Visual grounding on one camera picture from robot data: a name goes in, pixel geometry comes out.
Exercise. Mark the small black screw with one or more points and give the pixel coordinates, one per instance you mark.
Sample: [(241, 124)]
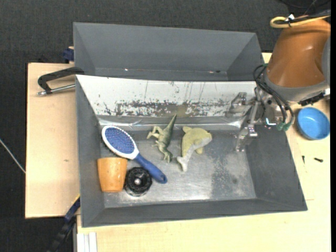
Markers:
[(319, 160)]

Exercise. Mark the green toy dinosaur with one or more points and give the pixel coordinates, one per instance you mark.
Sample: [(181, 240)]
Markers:
[(165, 138)]

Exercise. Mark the pale wood flat board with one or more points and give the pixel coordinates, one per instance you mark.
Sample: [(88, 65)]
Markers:
[(51, 146)]

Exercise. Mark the orange cup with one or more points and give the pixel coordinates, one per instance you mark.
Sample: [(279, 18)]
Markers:
[(111, 174)]

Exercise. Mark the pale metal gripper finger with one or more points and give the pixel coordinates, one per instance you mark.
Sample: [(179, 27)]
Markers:
[(246, 138), (237, 104)]

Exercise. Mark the blue and white hairbrush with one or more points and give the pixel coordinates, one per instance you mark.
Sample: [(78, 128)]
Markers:
[(123, 142)]

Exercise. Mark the blue bowl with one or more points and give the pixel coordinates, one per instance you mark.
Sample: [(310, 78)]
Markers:
[(313, 123)]

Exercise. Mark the yellow-green plush dolphin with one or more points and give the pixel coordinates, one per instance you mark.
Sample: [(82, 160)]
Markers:
[(193, 140)]

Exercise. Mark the grey metal bin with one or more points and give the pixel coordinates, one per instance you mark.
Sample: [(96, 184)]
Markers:
[(189, 182)]

